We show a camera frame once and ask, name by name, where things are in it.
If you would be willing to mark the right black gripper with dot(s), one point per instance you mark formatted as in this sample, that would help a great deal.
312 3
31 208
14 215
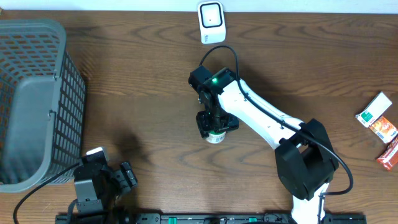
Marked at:
204 125

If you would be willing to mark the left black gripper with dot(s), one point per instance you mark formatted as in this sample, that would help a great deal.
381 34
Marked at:
124 178

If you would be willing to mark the green lid jar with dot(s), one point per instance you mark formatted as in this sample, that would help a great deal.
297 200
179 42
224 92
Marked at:
215 138

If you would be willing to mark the white and green carton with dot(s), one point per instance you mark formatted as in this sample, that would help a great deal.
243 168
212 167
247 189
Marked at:
374 110

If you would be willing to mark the small orange box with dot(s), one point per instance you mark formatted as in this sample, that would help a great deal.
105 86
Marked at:
384 129

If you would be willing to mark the red chocolate bar wrapper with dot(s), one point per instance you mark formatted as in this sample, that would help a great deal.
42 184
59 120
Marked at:
389 158

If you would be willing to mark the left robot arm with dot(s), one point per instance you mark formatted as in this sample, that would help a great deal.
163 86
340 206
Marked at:
97 187

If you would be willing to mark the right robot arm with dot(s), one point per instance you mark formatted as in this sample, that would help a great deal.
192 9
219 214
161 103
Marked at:
303 152

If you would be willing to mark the white barcode scanner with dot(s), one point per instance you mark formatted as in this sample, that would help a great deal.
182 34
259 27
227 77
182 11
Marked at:
211 22

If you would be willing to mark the grey plastic mesh basket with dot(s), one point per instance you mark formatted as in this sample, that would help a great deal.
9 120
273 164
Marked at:
42 105

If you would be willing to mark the black mounting rail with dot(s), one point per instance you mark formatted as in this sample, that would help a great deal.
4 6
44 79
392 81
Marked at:
272 218

